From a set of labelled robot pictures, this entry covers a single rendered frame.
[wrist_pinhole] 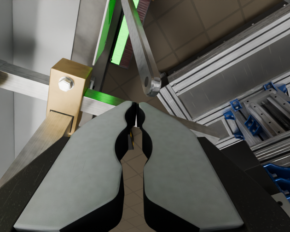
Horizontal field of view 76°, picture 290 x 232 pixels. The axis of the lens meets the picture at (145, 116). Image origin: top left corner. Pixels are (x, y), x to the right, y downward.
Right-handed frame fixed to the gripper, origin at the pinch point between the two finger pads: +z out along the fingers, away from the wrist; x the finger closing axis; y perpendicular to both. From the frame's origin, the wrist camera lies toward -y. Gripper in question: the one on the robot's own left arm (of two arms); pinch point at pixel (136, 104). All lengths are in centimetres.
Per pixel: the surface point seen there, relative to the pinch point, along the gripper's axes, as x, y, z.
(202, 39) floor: 36, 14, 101
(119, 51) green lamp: -4.2, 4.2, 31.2
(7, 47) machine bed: -31.9, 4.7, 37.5
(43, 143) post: -12.5, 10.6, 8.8
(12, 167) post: -13.9, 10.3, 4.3
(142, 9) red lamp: 0.6, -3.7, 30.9
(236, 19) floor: 52, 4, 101
